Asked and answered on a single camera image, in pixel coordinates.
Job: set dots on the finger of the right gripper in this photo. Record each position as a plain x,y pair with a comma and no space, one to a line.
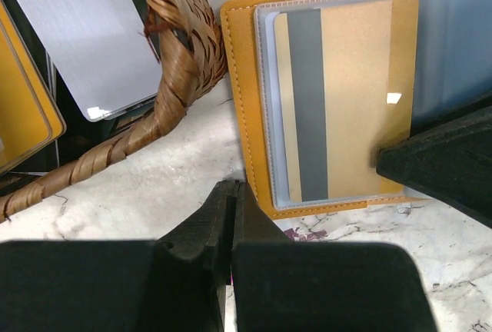
449,159

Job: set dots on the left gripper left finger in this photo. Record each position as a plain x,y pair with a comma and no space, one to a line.
175,283

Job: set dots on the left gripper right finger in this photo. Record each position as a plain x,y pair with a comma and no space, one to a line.
285,285

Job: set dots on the gold credit card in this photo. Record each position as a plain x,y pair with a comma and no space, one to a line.
345,87

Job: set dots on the yellow leather card holder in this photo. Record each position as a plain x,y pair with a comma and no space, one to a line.
452,70

